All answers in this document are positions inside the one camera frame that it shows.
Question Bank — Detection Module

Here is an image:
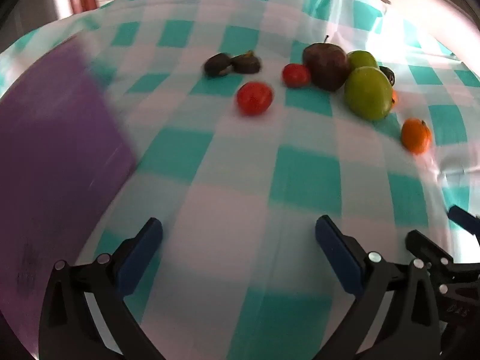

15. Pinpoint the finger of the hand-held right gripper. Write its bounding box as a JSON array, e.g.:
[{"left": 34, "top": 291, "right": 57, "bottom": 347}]
[
  {"left": 407, "top": 230, "right": 456, "bottom": 293},
  {"left": 448, "top": 205, "right": 480, "bottom": 237}
]

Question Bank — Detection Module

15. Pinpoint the dark red apple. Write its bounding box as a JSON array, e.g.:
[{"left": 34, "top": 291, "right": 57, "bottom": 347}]
[{"left": 302, "top": 35, "right": 352, "bottom": 92}]

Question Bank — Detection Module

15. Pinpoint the teal white checked tablecloth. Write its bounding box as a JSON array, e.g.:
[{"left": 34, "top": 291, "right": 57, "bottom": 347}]
[{"left": 0, "top": 0, "right": 480, "bottom": 360}]

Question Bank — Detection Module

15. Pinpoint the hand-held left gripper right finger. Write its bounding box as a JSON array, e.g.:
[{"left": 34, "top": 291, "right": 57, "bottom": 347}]
[{"left": 315, "top": 215, "right": 441, "bottom": 360}]

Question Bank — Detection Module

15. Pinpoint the red tomato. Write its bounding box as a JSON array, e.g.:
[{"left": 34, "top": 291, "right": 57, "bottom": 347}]
[
  {"left": 236, "top": 82, "right": 274, "bottom": 117},
  {"left": 282, "top": 63, "right": 312, "bottom": 88}
]

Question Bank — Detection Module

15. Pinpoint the dark passion fruit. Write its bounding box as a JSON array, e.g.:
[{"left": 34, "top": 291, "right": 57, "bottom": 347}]
[
  {"left": 203, "top": 53, "right": 234, "bottom": 79},
  {"left": 379, "top": 65, "right": 397, "bottom": 87},
  {"left": 230, "top": 50, "right": 262, "bottom": 74}
]

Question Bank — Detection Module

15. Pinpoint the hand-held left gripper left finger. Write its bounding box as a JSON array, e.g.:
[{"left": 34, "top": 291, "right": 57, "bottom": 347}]
[{"left": 38, "top": 217, "right": 166, "bottom": 360}]

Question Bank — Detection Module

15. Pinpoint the dark grey refrigerator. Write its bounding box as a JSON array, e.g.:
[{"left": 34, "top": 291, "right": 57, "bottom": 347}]
[{"left": 0, "top": 0, "right": 74, "bottom": 51}]

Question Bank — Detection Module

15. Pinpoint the large green mango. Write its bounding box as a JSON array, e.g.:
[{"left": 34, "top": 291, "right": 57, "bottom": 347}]
[{"left": 344, "top": 66, "right": 392, "bottom": 121}]

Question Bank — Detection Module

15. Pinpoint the purple storage box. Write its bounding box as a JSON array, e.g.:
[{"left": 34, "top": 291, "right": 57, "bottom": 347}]
[{"left": 0, "top": 39, "right": 137, "bottom": 360}]

